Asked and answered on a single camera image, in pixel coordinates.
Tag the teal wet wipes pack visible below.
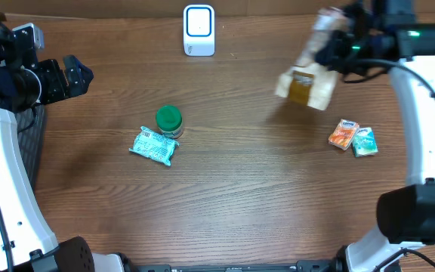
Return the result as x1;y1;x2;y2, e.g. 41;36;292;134
129;126;180;166

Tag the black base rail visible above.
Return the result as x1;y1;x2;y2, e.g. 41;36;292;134
131;260;340;272

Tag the grey plastic mesh basket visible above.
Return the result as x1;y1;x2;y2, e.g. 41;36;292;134
15;106;47;190

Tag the orange packet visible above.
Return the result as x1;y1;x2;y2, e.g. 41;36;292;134
328;119;359;150

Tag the teal tissue pack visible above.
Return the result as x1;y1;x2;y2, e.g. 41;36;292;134
352;127;378;157

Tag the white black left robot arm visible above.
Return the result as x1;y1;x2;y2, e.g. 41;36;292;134
0;21;125;271

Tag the green lid seasoning jar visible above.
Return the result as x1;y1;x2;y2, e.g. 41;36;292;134
156;105;184;139

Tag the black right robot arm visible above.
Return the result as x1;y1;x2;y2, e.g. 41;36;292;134
315;0;435;271

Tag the white brown snack pouch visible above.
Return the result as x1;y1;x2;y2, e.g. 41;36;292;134
275;7;347;110

